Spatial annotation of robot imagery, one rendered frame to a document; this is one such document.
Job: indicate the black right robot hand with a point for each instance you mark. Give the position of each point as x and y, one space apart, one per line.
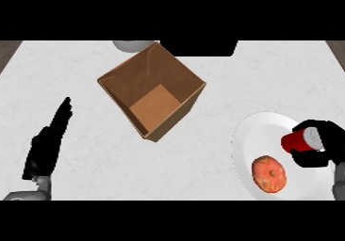
330 133

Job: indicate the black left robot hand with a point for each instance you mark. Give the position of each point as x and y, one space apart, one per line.
45 145

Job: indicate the red can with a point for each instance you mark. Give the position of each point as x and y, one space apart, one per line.
300 141

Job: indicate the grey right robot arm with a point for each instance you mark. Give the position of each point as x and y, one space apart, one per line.
342 183

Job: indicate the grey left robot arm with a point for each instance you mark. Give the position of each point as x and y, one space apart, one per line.
34 193

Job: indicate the white plate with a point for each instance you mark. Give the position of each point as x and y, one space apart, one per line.
276 141

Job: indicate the brown cardboard box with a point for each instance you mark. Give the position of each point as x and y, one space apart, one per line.
151 91

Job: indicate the orange fruit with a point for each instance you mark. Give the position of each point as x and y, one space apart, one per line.
268 173

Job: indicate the grey bowl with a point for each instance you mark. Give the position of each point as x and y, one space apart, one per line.
128 45

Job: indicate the black appliance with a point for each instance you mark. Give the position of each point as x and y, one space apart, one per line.
198 47

